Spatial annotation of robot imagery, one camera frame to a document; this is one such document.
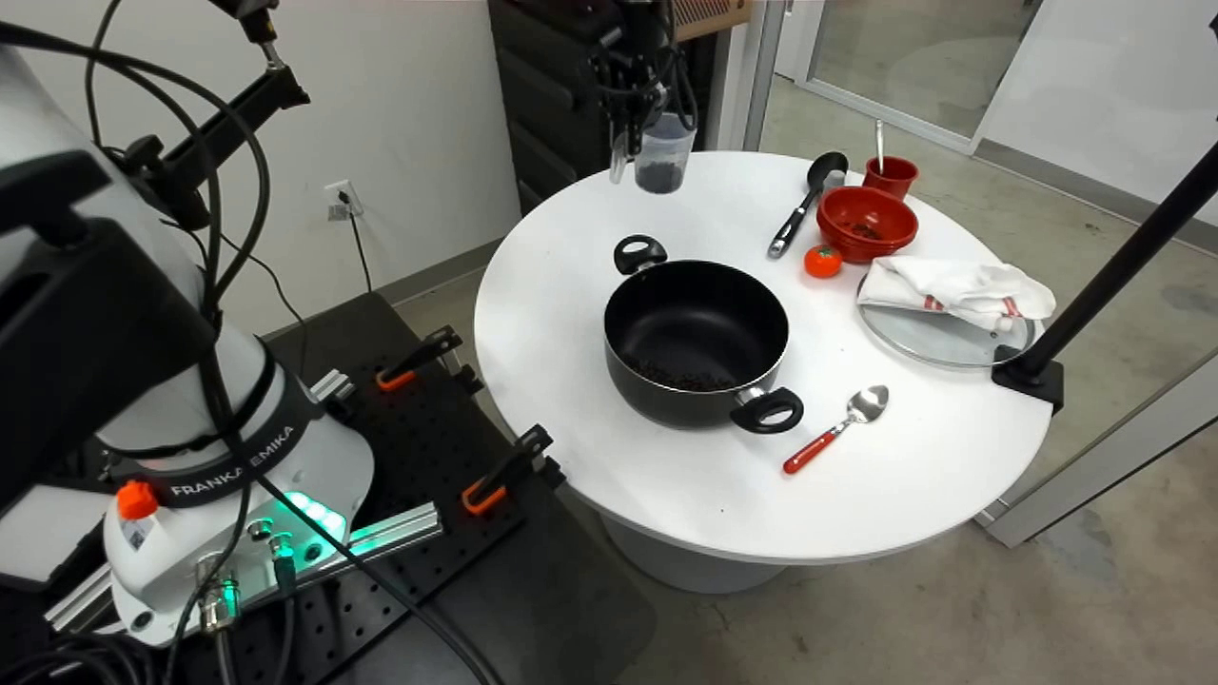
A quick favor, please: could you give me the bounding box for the black tripod pole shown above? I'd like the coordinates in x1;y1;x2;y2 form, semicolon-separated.
989;138;1218;415

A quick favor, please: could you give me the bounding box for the black clamp orange handle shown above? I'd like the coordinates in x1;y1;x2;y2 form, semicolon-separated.
455;423;565;521
372;323;487;397

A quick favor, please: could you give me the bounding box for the white wall outlet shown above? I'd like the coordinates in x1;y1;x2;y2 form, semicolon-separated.
318;176;361;220

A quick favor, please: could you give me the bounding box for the red cup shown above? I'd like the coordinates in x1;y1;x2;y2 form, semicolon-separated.
865;153;921;203

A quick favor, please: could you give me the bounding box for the white cloth red print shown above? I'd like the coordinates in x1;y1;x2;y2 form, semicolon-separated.
851;256;1063;343

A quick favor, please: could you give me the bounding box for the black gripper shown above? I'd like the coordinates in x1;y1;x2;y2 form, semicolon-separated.
581;0;677;138

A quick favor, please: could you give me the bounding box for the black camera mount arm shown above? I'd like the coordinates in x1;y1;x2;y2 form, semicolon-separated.
126;0;315;232

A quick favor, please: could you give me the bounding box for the red bowl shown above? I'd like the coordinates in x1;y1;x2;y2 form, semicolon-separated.
813;182;921;266

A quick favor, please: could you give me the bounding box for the red-handled metal spoon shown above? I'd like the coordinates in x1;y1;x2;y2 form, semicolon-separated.
780;379;894;478

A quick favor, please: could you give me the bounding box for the aluminium rail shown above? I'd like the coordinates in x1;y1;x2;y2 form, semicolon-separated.
41;498;447;639

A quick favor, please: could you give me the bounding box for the black cooking pot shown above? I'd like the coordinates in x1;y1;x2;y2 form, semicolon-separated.
600;232;811;436

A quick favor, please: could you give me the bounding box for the black drawer cabinet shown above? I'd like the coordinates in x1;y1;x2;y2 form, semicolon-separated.
487;0;719;215

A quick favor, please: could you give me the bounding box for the clear glass plate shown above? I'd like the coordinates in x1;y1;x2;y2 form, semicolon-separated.
857;297;1037;371

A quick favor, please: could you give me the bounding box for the black ladle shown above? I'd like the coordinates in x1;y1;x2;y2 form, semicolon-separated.
763;149;851;264

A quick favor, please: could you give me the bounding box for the black perforated base board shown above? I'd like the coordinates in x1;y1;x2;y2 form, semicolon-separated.
0;289;657;685

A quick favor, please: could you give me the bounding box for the black outlet cable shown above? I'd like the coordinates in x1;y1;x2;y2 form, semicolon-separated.
337;203;384;297

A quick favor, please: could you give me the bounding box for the cardboard box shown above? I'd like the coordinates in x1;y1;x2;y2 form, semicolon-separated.
664;0;754;45

